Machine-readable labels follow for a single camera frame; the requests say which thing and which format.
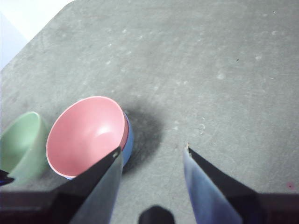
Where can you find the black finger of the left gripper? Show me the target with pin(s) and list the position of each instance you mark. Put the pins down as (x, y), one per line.
(5, 178)

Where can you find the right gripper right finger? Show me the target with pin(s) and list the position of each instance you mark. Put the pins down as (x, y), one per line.
(215, 198)

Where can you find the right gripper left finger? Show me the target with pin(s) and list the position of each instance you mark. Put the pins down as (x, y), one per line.
(93, 193)

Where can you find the green ribbed bowl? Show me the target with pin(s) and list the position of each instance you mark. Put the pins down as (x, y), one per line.
(21, 142)

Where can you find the red ribbed bowl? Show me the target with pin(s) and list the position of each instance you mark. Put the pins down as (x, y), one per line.
(86, 135)

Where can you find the blue ribbed bowl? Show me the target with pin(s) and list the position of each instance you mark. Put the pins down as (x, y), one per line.
(130, 140)

